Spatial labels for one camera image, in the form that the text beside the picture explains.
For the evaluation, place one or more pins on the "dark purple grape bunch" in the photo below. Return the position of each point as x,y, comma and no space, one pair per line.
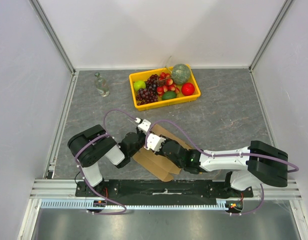
147,92

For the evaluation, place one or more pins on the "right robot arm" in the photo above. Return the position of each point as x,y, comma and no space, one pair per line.
258,163

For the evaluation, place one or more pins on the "green lime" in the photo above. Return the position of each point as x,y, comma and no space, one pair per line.
168,95

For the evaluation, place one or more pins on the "green netted melon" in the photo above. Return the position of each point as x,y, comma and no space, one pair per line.
180,74

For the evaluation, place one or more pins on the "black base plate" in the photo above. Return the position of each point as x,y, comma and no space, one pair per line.
201,187

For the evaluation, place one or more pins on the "clear glass bottle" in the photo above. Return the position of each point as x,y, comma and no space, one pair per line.
101,85

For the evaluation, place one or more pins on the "brown cardboard box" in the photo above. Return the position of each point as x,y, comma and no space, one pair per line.
158,165

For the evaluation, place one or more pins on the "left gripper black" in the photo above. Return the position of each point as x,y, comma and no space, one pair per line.
139,131

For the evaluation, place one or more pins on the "red apple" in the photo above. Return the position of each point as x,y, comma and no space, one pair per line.
187,89

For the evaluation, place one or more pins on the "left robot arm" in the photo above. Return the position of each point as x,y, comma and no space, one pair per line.
89,146

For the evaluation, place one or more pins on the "green apple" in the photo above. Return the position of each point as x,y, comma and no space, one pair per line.
137,85

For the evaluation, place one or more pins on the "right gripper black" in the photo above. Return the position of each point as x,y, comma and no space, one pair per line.
163,144

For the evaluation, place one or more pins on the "yellow plastic tray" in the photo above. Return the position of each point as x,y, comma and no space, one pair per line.
144,75

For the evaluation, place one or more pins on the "grey slotted cable duct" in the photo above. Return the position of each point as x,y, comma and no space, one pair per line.
93,204

